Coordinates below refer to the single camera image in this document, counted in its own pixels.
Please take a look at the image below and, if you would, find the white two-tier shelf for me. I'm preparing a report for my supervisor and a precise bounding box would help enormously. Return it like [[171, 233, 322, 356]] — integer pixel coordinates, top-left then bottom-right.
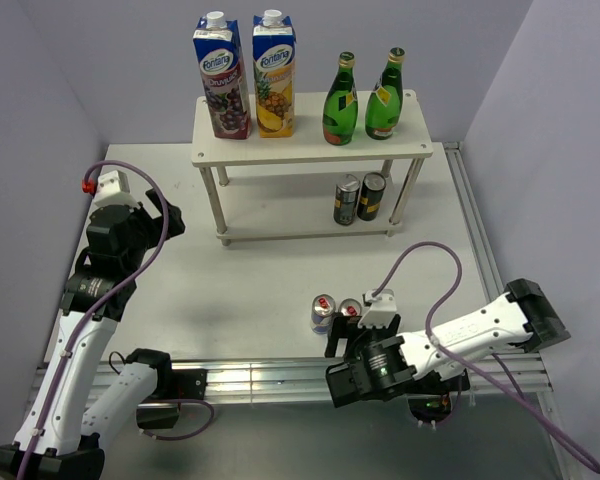
[[192, 90, 434, 245]]

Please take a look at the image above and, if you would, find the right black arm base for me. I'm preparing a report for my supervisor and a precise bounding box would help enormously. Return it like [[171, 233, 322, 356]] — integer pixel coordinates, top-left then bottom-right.
[[407, 370, 470, 432]]

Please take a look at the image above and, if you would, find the aluminium rail right side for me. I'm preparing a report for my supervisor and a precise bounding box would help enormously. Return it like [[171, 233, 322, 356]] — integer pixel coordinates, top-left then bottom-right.
[[443, 142, 582, 479]]

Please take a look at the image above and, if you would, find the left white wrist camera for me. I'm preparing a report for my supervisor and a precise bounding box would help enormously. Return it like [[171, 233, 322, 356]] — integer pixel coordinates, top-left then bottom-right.
[[81, 170, 140, 209]]

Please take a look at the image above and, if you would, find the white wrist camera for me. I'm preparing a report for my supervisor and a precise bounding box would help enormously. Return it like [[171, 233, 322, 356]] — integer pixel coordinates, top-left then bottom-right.
[[81, 170, 140, 209], [358, 289, 397, 329]]

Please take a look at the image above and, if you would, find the green glass bottle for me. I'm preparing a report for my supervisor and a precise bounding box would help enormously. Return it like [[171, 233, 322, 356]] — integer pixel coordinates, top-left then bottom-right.
[[365, 47, 405, 140], [322, 51, 358, 146]]

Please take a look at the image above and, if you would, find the silver blue energy can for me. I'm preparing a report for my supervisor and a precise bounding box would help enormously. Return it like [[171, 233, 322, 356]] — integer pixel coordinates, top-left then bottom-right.
[[310, 294, 336, 334]]

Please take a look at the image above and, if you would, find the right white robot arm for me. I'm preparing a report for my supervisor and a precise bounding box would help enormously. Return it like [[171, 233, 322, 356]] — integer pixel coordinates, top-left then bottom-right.
[[324, 278, 570, 408]]

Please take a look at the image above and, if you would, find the grape juice carton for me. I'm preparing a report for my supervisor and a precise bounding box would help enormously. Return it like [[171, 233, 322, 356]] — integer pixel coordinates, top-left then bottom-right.
[[192, 11, 252, 140]]

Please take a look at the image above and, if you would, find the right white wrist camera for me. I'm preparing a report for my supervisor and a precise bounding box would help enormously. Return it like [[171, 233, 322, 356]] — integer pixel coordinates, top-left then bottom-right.
[[358, 289, 397, 329]]

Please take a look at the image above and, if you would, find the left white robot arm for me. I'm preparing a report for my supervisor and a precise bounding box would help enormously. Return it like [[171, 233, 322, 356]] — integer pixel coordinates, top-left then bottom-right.
[[0, 189, 185, 479]]

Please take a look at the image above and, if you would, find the aluminium rail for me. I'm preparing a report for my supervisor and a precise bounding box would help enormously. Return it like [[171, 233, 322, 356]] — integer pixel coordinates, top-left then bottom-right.
[[443, 142, 582, 479], [34, 357, 551, 406]]

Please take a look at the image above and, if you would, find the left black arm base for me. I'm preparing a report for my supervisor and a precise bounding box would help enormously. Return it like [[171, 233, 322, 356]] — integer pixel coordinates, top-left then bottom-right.
[[136, 369, 208, 431]]

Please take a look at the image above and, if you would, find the aluminium rail front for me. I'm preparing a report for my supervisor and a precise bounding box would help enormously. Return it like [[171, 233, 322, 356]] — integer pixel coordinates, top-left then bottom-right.
[[34, 357, 551, 406]]

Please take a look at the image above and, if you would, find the dark can yellow label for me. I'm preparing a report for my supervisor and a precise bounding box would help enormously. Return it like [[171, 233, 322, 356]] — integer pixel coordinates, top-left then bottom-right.
[[357, 172, 386, 221]]

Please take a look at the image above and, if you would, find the dark can top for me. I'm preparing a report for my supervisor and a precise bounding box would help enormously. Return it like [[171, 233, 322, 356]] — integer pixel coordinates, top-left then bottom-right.
[[333, 174, 361, 226]]

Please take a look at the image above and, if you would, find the pineapple juice carton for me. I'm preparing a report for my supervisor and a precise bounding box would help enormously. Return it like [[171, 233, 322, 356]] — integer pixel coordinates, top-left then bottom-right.
[[252, 9, 296, 138]]

